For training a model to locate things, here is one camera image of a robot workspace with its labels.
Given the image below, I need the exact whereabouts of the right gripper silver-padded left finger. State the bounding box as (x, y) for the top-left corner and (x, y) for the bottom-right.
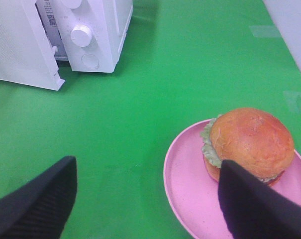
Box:
(0, 156), (78, 239)

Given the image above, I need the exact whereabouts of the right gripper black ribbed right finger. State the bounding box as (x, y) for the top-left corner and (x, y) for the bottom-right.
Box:
(218, 160), (301, 239)

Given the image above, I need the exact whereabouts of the pink round plate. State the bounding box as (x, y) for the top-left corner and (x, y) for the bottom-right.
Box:
(163, 119), (301, 239)

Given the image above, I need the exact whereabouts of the burger with lettuce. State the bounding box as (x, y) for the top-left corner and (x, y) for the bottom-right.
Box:
(201, 108), (294, 186)

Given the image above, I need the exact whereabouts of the white round door button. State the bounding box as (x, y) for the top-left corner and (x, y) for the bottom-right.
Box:
(81, 54), (100, 69)

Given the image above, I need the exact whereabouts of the white microwave door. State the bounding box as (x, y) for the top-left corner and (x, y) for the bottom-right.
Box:
(0, 0), (65, 91)

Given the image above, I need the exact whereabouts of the white round knob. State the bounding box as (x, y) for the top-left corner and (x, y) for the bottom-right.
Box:
(70, 24), (94, 47)
(61, 0), (82, 9)

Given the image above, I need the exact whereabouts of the green table mat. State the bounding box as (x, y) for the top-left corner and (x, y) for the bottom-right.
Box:
(0, 0), (301, 239)

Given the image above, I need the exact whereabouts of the white microwave oven body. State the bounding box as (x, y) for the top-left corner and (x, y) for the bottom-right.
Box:
(36, 0), (133, 73)

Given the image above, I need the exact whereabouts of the white warning label sticker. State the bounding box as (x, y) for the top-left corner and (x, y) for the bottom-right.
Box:
(42, 0), (57, 28)

